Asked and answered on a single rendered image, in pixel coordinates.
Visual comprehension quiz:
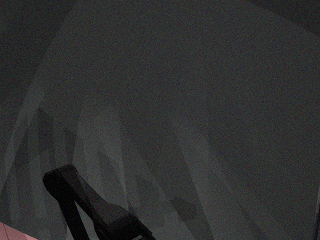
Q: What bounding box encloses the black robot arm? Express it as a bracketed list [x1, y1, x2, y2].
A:
[42, 164, 156, 240]

